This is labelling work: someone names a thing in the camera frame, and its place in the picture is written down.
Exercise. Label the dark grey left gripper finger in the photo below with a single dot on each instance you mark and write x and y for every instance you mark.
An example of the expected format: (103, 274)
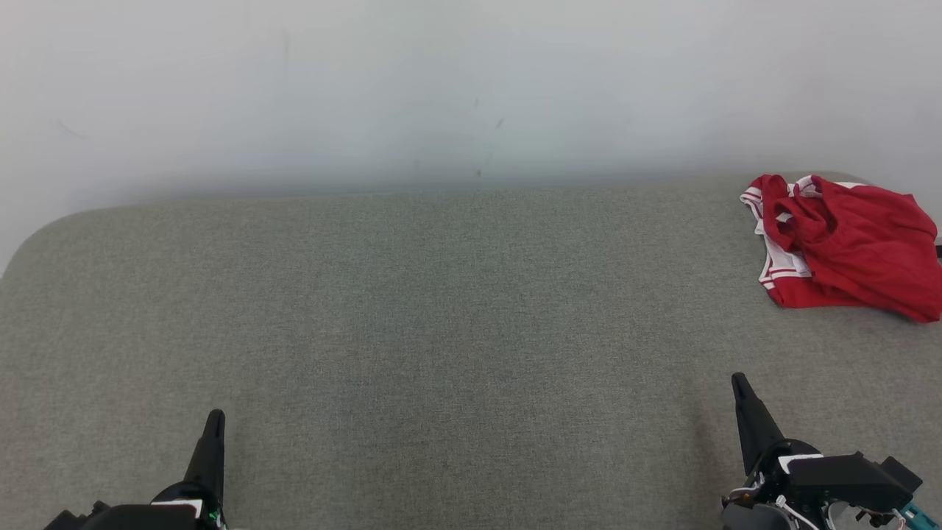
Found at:
(210, 456)

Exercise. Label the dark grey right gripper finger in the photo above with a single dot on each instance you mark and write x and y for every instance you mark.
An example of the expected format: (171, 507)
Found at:
(752, 427)

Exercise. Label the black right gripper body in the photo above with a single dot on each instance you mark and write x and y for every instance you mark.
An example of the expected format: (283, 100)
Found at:
(769, 486)

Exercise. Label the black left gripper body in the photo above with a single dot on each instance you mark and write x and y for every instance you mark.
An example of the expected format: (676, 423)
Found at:
(188, 515)

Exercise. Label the red basketball jersey white trim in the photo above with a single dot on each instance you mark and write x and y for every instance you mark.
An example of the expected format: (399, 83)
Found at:
(781, 269)

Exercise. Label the red shorts white side stripe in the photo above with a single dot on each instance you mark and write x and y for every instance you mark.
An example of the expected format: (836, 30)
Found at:
(876, 250)

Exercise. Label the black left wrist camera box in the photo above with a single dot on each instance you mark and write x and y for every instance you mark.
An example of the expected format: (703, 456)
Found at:
(110, 517)

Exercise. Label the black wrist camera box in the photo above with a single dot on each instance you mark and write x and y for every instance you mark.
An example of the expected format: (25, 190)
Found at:
(854, 478)
(110, 517)

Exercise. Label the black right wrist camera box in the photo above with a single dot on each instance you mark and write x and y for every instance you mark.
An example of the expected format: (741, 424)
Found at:
(854, 478)

